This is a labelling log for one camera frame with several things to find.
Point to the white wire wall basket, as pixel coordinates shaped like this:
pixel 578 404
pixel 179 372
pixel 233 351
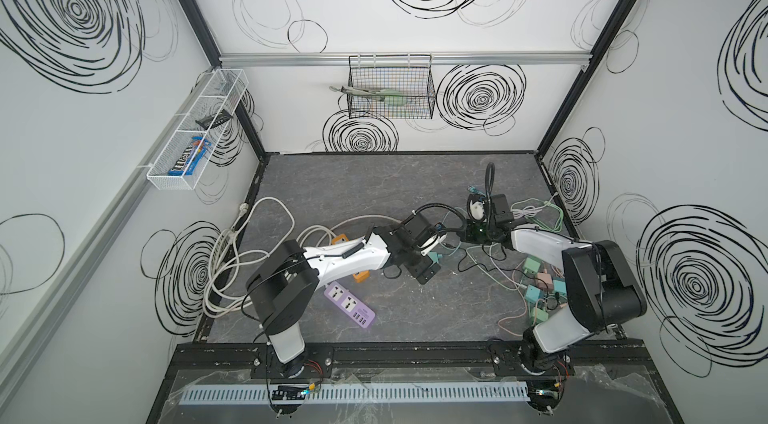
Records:
pixel 218 89

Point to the black wire wall basket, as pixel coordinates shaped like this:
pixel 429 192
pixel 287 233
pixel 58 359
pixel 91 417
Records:
pixel 409 73

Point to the grey slotted cable duct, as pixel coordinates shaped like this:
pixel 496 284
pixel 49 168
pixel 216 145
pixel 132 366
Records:
pixel 353 393

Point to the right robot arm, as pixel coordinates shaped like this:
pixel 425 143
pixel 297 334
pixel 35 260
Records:
pixel 601 289

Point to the metal tongs in basket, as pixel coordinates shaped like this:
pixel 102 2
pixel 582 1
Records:
pixel 390 97

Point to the blue candy packet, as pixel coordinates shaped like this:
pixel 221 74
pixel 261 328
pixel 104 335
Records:
pixel 186 163

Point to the purple power strip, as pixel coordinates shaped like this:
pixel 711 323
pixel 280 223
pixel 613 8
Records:
pixel 350 305

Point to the black remote control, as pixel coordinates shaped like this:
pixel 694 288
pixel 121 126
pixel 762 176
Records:
pixel 214 120

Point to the teal plug adapter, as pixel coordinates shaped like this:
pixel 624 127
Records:
pixel 435 257

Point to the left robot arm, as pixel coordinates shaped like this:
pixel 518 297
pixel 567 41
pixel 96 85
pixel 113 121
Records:
pixel 283 286

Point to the orange power strip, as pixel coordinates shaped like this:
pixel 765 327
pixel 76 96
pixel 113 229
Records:
pixel 347 248

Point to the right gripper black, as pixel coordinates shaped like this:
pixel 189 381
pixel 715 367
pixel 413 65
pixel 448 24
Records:
pixel 474 223

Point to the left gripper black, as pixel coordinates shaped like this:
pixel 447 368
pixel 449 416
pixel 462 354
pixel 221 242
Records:
pixel 441 245

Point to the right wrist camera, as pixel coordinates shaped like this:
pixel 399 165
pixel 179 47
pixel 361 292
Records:
pixel 477 208

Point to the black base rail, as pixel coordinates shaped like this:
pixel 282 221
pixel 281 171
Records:
pixel 322 359

